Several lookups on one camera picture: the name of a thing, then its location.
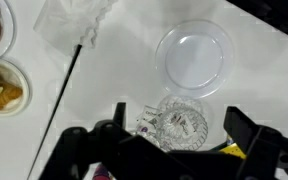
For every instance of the clear plastic plate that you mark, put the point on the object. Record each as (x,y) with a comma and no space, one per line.
(194,58)

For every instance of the small red shaker bottle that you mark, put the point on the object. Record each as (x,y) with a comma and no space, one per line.
(100,172)

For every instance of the white plate under chocolate bread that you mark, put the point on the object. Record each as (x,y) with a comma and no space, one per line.
(8,30)

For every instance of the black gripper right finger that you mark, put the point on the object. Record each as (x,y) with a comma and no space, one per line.
(260,146)

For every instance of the white plate under yellow bread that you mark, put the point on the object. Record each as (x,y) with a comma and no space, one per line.
(23,88)

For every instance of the cut glass bowl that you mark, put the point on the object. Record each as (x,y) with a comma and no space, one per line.
(184,125)

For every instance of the white paper napkin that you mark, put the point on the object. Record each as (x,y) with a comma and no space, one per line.
(69,23)

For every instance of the green yellow Crayola marker box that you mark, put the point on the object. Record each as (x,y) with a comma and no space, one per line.
(233,150)

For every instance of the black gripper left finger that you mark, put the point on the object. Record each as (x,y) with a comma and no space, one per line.
(94,150)

